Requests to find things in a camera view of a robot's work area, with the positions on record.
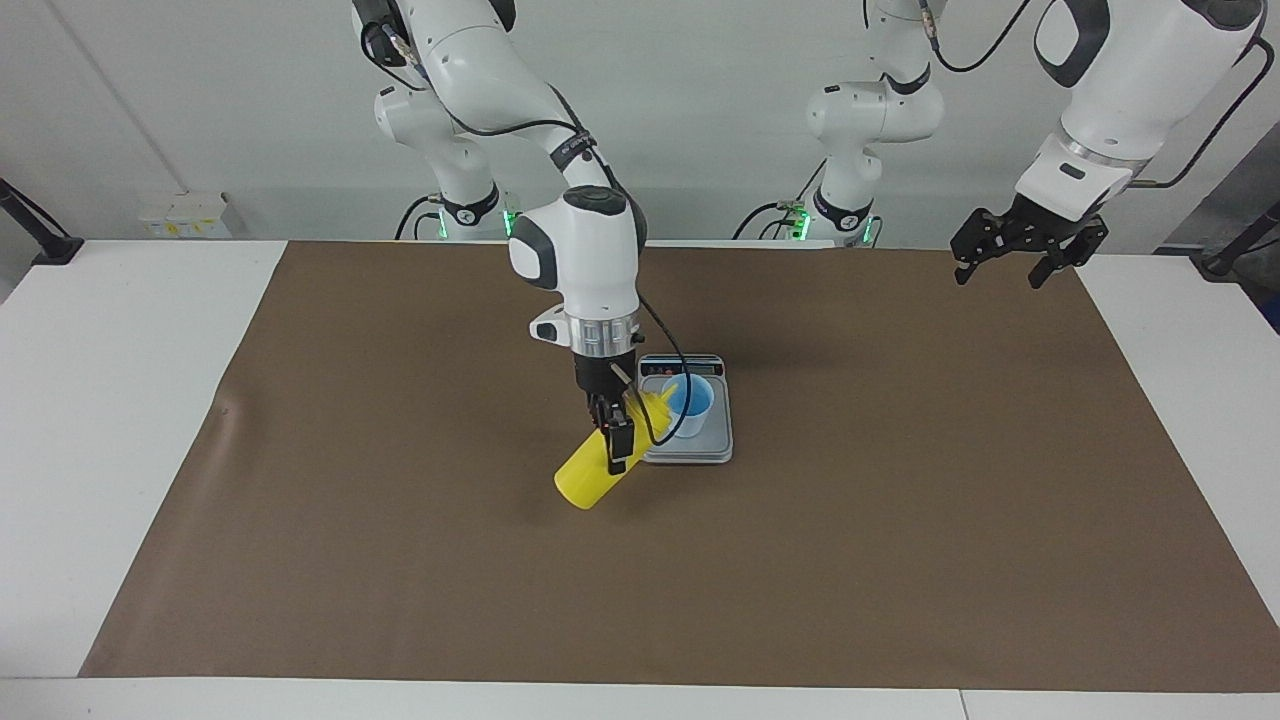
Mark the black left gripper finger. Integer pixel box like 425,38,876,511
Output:
1030,222,1109,291
950,208,1016,286

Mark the yellow squeeze bottle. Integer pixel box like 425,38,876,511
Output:
554,375,693,511

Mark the light blue plastic cup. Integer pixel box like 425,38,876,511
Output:
665,375,716,439

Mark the silver digital kitchen scale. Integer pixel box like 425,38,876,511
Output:
637,353,734,465

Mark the brown paper table mat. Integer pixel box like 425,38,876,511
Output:
78,240,1280,693

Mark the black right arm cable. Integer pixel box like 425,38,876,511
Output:
360,20,693,446

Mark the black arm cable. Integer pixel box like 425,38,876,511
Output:
920,0,1280,191
360,20,693,446

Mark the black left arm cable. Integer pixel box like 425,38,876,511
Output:
920,0,1280,191

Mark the black table clamp mount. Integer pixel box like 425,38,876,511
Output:
0,178,84,266
1190,200,1280,278

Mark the black base cable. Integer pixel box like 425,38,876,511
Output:
733,160,826,241
396,193,446,241

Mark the white wall outlet strip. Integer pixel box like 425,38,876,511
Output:
138,192,233,239

